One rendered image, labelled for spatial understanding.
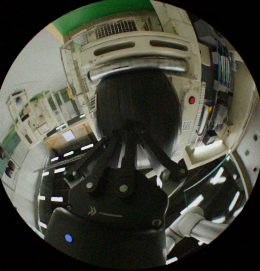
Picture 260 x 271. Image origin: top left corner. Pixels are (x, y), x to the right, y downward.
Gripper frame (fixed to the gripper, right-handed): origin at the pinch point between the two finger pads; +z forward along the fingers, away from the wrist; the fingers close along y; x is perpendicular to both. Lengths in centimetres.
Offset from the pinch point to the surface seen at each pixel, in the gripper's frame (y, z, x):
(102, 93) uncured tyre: -6.4, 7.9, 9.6
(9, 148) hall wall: -1135, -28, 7
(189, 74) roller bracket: 22.8, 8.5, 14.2
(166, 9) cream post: 26, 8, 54
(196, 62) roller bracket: 24.3, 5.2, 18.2
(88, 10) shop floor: -21, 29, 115
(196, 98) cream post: 35.8, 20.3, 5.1
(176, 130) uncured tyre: 13.6, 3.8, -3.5
